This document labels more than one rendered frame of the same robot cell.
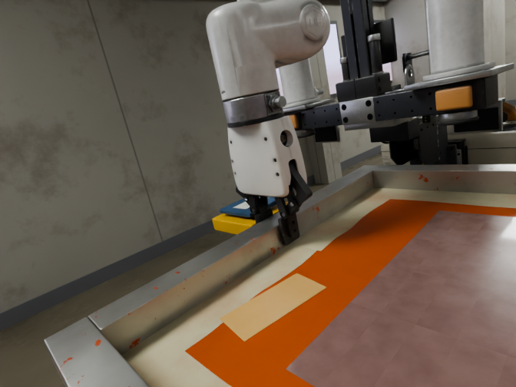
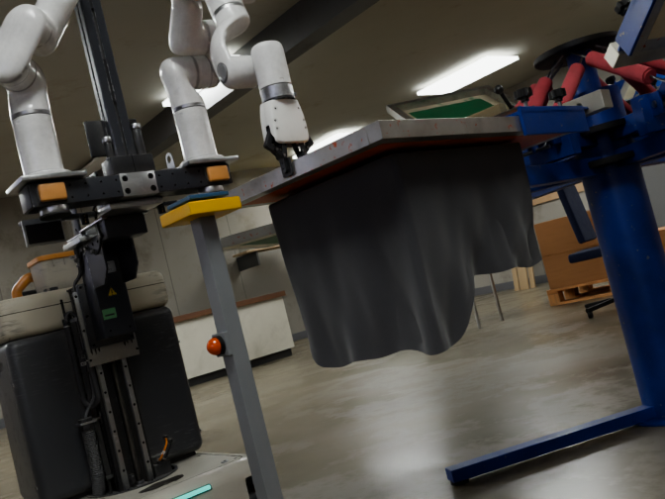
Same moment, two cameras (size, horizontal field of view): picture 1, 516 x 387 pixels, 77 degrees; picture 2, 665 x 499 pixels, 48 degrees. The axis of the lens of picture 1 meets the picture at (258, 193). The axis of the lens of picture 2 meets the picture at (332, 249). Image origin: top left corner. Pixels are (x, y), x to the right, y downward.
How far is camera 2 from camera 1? 1.75 m
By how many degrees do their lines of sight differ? 92
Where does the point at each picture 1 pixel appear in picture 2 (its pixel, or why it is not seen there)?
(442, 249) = not seen: hidden behind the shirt
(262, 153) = (298, 115)
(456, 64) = (213, 152)
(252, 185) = (290, 135)
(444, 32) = (202, 131)
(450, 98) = (218, 171)
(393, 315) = not seen: hidden behind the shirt
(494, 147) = (133, 287)
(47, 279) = not seen: outside the picture
